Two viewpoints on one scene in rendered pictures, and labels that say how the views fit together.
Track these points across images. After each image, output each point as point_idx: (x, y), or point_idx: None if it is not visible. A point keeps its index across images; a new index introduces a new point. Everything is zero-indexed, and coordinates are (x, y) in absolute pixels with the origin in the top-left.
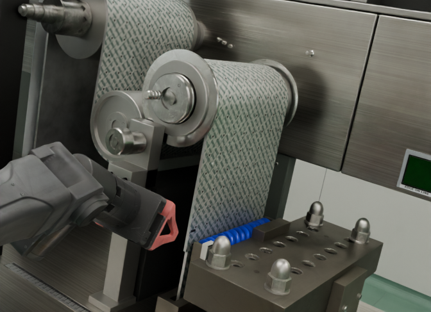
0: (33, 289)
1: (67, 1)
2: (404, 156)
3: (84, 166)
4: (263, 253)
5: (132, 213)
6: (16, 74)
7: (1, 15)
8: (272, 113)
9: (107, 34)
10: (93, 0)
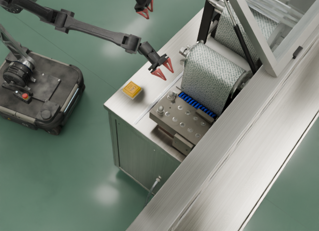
0: (183, 67)
1: (219, 4)
2: None
3: (142, 45)
4: (185, 111)
5: (151, 63)
6: (210, 14)
7: None
8: (219, 87)
9: (219, 22)
10: None
